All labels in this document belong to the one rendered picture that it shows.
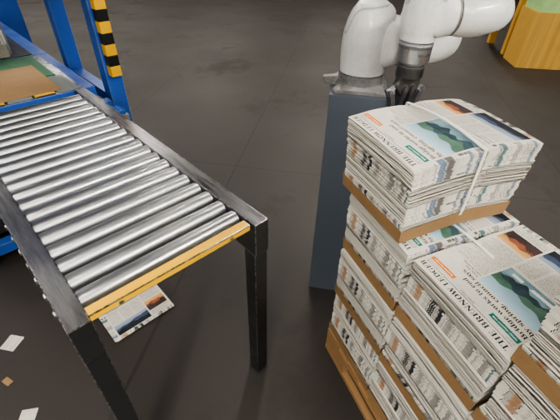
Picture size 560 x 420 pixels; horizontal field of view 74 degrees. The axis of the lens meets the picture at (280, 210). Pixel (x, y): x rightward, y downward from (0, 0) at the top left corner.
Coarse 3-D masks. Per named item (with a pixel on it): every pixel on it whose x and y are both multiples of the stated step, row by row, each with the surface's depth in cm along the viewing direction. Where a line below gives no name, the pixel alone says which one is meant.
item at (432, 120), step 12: (408, 108) 102; (432, 120) 96; (444, 132) 91; (456, 132) 91; (468, 132) 91; (468, 144) 86; (492, 144) 86; (480, 156) 85; (492, 156) 86; (468, 180) 89; (480, 180) 91; (456, 204) 94; (468, 204) 96
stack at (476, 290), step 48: (384, 240) 101; (432, 240) 96; (480, 240) 96; (528, 240) 97; (432, 288) 86; (480, 288) 83; (528, 288) 84; (384, 336) 112; (432, 336) 90; (480, 336) 75; (528, 336) 74; (384, 384) 120; (432, 384) 94; (480, 384) 79; (528, 384) 67
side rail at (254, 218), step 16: (96, 96) 172; (112, 112) 158; (128, 128) 147; (144, 144) 139; (160, 144) 138; (176, 160) 129; (192, 176) 122; (224, 192) 115; (240, 208) 109; (256, 224) 103; (240, 240) 113; (256, 240) 106; (256, 256) 110
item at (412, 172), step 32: (352, 128) 99; (384, 128) 93; (416, 128) 93; (352, 160) 105; (384, 160) 89; (416, 160) 82; (448, 160) 81; (384, 192) 94; (416, 192) 84; (448, 192) 89; (416, 224) 92
